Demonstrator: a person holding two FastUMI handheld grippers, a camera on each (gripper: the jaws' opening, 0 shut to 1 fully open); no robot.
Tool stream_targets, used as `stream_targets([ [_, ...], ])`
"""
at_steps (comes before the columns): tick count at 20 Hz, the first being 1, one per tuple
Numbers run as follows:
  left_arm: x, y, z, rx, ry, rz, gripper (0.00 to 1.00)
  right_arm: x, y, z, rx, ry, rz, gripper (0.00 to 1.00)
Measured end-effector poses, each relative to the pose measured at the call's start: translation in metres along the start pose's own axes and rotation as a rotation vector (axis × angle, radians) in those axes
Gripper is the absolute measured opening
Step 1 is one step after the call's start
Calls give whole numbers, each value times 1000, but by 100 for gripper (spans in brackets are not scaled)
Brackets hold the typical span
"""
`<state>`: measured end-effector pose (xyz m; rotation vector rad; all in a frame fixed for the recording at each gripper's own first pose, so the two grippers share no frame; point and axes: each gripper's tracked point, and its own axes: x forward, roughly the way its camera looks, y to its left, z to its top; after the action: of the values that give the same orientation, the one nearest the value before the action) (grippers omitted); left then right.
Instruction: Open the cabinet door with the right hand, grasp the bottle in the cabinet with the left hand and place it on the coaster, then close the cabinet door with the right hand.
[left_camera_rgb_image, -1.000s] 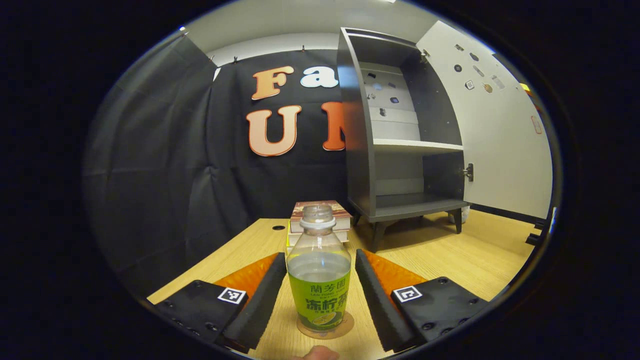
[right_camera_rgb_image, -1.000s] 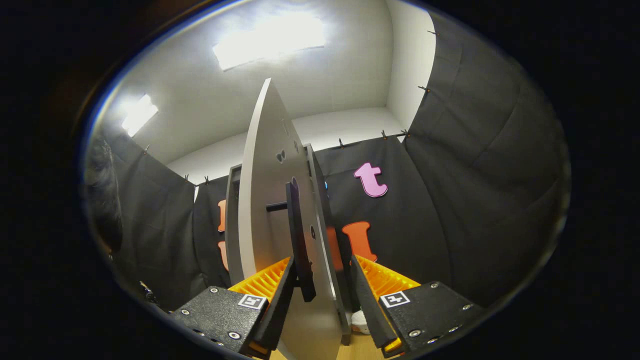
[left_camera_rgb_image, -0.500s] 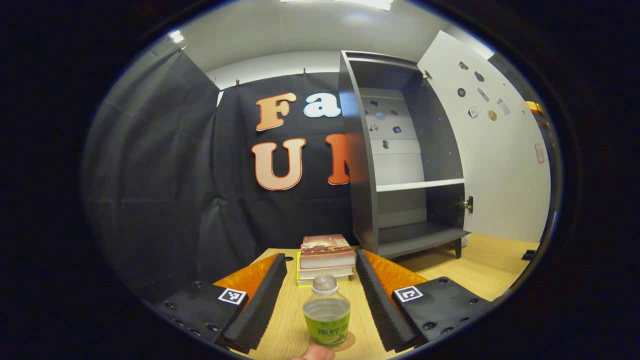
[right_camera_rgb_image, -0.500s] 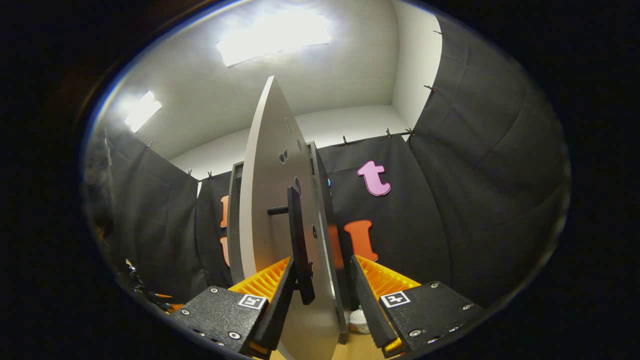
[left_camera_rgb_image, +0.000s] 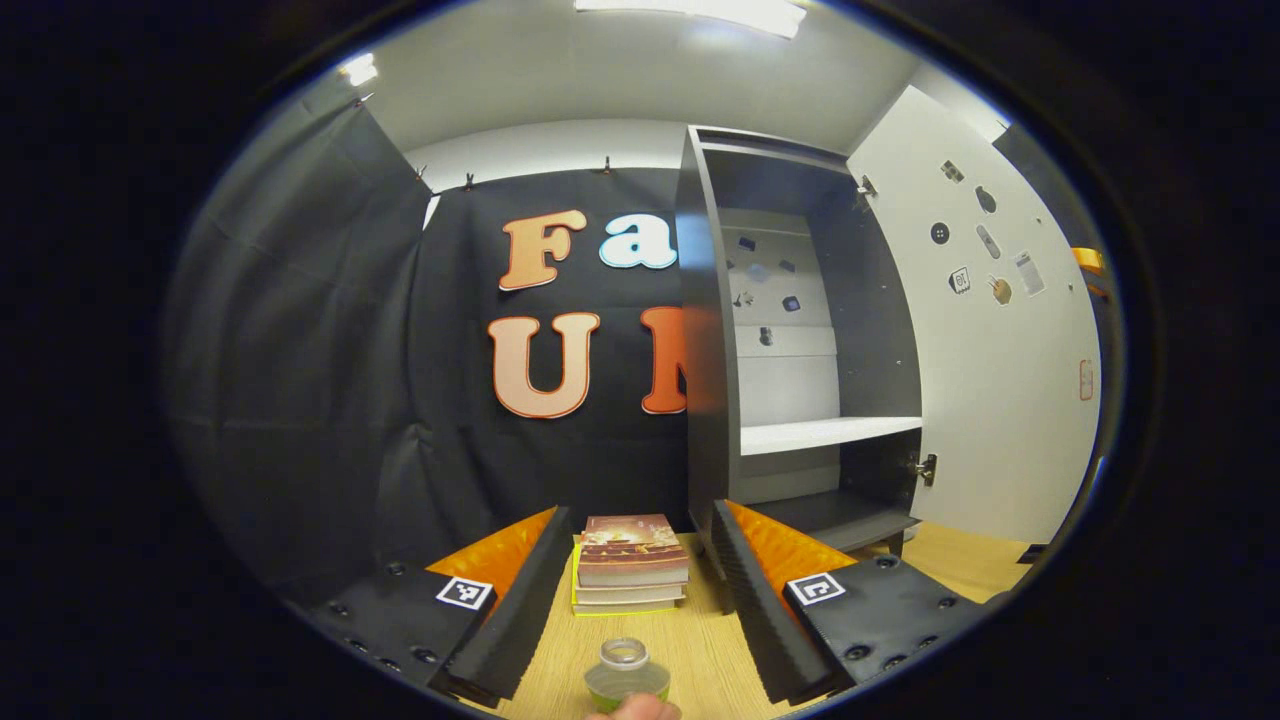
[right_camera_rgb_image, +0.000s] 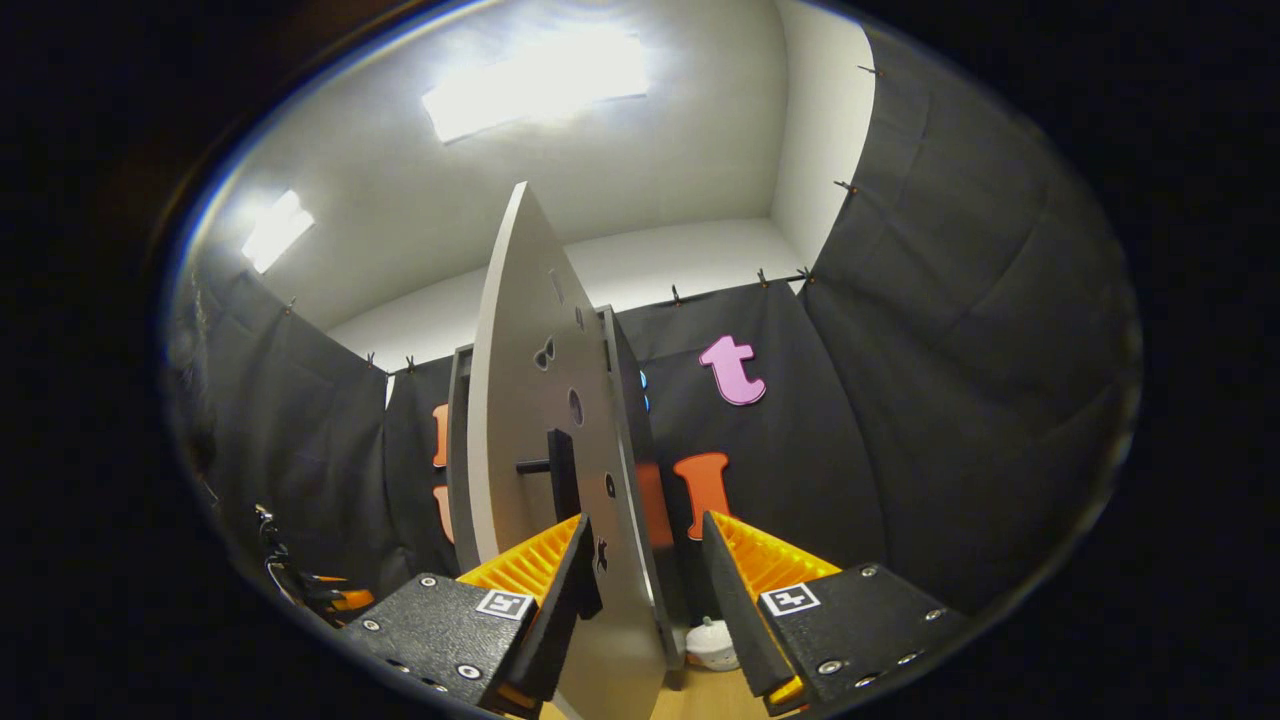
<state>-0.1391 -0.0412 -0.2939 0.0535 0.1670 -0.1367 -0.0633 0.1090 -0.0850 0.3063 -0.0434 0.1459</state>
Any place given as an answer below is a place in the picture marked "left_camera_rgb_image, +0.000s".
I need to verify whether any thin grey book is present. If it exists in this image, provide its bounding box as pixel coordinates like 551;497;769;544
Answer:
575;583;688;606

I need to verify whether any yellow cover book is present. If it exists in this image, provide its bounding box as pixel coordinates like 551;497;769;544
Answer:
571;535;687;617

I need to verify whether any brown cover book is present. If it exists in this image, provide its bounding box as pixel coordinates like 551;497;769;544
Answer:
578;514;691;589

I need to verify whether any white cabinet door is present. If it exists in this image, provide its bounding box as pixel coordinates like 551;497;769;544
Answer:
848;85;1103;547

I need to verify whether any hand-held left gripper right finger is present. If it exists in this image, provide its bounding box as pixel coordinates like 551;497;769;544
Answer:
712;500;1011;704

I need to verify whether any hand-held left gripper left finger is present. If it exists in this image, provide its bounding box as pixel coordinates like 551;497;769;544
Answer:
290;505;573;701

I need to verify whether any large ceiling light panel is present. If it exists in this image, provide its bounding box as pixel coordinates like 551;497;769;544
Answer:
574;0;807;40

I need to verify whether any green label plastic bottle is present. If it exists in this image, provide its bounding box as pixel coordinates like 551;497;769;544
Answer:
584;638;672;703

